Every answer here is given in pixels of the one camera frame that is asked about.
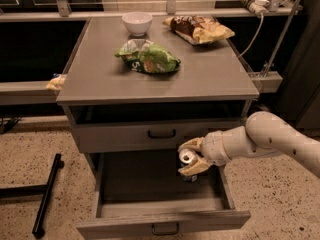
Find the brown yellow chip bag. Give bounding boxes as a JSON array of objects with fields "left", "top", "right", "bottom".
[{"left": 163, "top": 15, "right": 235, "bottom": 45}]

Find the green chip bag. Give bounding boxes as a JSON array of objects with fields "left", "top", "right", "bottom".
[{"left": 115, "top": 39, "right": 181, "bottom": 74}]

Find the closed top drawer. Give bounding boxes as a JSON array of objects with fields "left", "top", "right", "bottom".
[{"left": 71, "top": 119, "right": 243, "bottom": 153}]

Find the blue pepsi can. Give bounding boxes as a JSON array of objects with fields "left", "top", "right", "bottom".
[{"left": 178, "top": 149, "right": 198, "bottom": 183}]

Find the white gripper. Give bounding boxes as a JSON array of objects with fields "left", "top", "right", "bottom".
[{"left": 178, "top": 130, "right": 240, "bottom": 176}]

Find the white power cable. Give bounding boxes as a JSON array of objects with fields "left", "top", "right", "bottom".
[{"left": 237, "top": 13, "right": 265, "bottom": 59}]

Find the white power strip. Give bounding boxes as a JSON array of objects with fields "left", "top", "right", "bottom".
[{"left": 240, "top": 0, "right": 269, "bottom": 17}]

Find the open middle drawer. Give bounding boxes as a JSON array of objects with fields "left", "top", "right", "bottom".
[{"left": 77, "top": 150, "right": 250, "bottom": 240}]

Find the black metal floor stand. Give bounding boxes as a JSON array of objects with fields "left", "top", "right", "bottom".
[{"left": 0, "top": 153, "right": 64, "bottom": 239}]

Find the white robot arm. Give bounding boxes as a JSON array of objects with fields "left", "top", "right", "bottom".
[{"left": 178, "top": 111, "right": 320, "bottom": 177}]

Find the grey drawer cabinet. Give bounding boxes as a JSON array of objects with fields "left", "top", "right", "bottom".
[{"left": 56, "top": 15, "right": 261, "bottom": 240}]

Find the small yellow snack bag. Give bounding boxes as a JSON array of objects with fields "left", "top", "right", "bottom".
[{"left": 46, "top": 74, "right": 67, "bottom": 91}]

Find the white bowl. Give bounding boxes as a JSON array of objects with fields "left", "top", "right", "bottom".
[{"left": 122, "top": 12, "right": 153, "bottom": 36}]

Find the dark grey side cabinet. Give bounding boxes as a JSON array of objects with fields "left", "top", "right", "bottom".
[{"left": 273, "top": 0, "right": 320, "bottom": 131}]

